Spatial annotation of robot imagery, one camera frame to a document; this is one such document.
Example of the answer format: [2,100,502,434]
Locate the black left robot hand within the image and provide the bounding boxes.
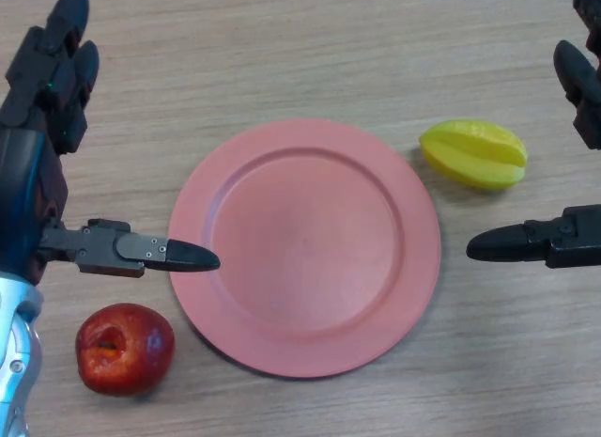
[0,0,222,288]

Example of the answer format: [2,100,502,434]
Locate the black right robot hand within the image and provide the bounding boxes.
[466,0,601,269]

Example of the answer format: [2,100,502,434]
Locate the yellow starfruit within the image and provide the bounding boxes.
[419,119,529,190]

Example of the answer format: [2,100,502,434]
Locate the pink round plate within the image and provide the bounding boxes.
[167,117,442,380]

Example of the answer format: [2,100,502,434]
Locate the red apple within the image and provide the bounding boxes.
[74,303,177,398]

